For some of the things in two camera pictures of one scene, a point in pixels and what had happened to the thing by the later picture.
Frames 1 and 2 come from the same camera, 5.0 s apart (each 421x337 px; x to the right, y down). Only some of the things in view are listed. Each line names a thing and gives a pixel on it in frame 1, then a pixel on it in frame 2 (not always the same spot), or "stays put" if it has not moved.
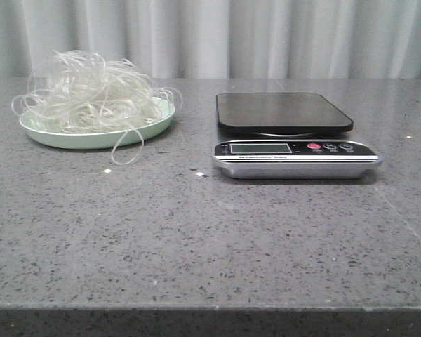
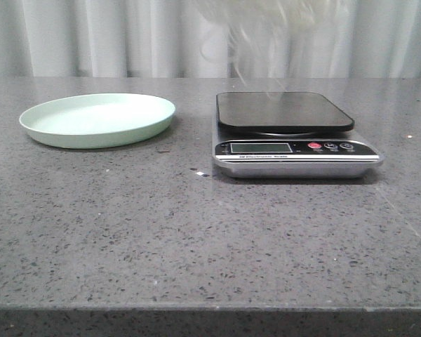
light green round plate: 97,124 stays put
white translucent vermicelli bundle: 81,92 → 277,45
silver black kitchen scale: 285,125 stays put
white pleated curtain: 220,38 stays put
